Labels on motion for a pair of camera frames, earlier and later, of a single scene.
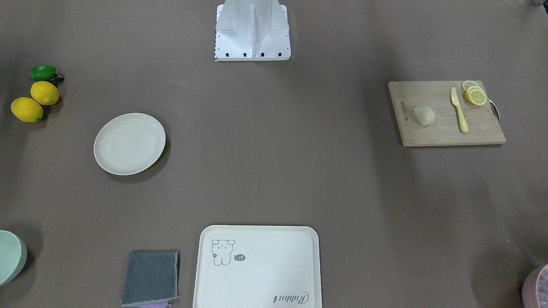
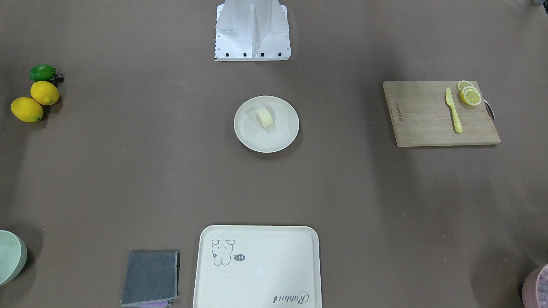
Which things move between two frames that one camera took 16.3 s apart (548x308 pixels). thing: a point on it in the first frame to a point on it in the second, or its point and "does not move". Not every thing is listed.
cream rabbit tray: x=258 y=266 does not move
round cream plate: x=128 y=143 to x=276 y=137
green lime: x=42 y=72 does not move
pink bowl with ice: x=534 y=294 does not move
